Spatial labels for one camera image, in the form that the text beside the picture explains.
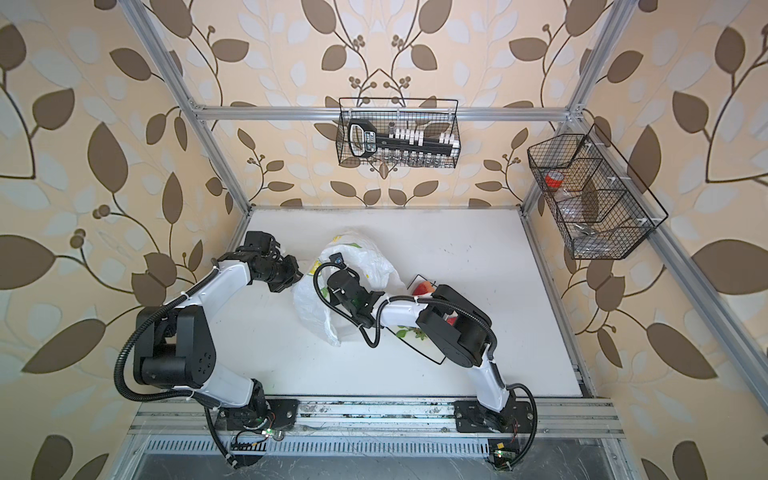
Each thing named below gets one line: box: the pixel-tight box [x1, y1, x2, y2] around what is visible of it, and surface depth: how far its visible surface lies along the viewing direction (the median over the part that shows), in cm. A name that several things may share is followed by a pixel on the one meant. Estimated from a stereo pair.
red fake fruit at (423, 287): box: [412, 281, 435, 296], surface depth 95 cm
